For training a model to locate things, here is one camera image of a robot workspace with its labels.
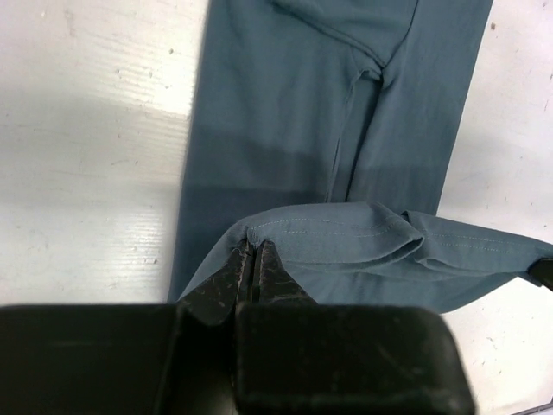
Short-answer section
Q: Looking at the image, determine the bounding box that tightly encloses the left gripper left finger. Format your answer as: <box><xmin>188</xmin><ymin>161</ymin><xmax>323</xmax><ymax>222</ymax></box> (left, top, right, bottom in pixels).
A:
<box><xmin>1</xmin><ymin>243</ymin><xmax>253</xmax><ymax>414</ymax></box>

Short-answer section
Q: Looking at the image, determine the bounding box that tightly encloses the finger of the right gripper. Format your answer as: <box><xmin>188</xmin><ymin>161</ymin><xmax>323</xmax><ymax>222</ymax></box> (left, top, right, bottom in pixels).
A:
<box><xmin>528</xmin><ymin>258</ymin><xmax>553</xmax><ymax>290</ymax></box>

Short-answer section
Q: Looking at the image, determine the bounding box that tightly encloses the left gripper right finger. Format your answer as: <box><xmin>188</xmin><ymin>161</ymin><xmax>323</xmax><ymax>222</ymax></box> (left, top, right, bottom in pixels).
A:
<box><xmin>235</xmin><ymin>241</ymin><xmax>475</xmax><ymax>414</ymax></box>

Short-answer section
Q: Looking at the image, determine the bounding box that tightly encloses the teal blue t shirt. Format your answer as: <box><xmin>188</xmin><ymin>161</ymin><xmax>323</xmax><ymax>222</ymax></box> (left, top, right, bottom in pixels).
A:
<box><xmin>168</xmin><ymin>1</ymin><xmax>552</xmax><ymax>313</ymax></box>

